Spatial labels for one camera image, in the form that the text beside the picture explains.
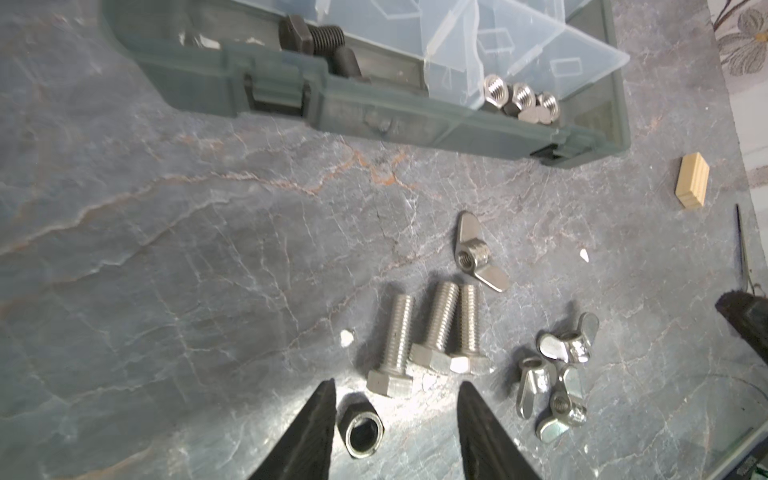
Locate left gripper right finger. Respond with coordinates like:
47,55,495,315
457,381,539,480

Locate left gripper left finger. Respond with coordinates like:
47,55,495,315
250,379,337,480

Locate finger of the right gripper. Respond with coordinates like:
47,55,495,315
715,291,768,364

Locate black hex nut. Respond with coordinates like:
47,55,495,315
338,400,385,459

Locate cluster of silver wing nuts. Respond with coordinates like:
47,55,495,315
517,312,600,444

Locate silver nuts in box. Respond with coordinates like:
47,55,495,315
481,75,561,125

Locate silver hex bolt right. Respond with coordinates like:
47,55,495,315
450,284,494,376

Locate silver hex bolt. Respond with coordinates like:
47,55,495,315
366,294,415,398
450,284,494,376
409,281,459,375

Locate silver hex bolt middle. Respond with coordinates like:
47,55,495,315
409,281,459,375

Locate silver hex bolt left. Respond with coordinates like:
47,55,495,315
366,294,415,398

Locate small wooden block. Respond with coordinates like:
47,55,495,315
675,152,710,209

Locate silver wing nut upper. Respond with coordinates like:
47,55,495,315
454,211,510,293

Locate green compartment organizer box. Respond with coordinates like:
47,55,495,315
100,1,630,168

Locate black bolts in box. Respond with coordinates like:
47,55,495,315
278,15,364,80

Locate red handled scissors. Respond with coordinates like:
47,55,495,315
735,204,765,296

